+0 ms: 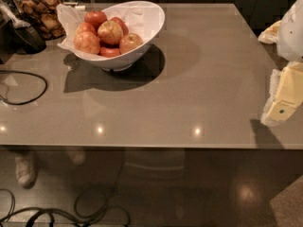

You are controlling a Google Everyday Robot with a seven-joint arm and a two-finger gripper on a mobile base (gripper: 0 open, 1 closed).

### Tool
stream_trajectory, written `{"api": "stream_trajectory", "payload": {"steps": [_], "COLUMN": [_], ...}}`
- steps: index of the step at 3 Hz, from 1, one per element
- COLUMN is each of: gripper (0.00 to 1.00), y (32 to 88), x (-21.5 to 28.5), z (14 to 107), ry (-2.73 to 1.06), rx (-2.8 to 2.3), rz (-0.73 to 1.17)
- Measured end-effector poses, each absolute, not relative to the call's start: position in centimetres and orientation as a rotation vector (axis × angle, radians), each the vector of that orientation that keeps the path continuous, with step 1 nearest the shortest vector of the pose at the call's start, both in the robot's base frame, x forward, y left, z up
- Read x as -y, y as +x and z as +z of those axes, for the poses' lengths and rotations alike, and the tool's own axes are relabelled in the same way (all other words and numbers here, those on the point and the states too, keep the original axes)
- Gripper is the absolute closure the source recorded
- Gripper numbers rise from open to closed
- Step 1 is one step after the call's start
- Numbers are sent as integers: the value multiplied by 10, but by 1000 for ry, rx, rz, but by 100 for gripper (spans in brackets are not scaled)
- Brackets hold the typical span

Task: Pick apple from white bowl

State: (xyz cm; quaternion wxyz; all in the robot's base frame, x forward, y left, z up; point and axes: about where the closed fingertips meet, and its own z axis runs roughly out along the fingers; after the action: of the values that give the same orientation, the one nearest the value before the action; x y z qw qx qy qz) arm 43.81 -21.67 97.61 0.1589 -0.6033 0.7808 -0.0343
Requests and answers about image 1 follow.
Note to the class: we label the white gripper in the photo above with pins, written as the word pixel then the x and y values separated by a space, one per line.
pixel 292 32

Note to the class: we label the white paper bowl liner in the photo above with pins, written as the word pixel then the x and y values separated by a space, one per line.
pixel 67 19

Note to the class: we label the white ceramic bowl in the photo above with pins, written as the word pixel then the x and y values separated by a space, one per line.
pixel 123 61

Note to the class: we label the bottom small red apple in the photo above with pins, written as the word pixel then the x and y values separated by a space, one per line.
pixel 109 52

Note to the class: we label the center yellow-red apple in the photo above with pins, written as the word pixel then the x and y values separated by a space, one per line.
pixel 110 32

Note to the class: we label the yellow-red apple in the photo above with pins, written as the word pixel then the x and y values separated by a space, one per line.
pixel 110 32
pixel 87 42

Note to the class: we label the front left yellow-red apple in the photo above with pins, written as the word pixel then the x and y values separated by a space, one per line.
pixel 87 42

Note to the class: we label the glass jar of snacks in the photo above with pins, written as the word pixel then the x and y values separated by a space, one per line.
pixel 45 17

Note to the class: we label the white shoe under table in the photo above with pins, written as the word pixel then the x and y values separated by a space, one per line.
pixel 25 169

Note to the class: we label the black appliance with white handle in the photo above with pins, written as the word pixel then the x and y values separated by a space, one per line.
pixel 29 38

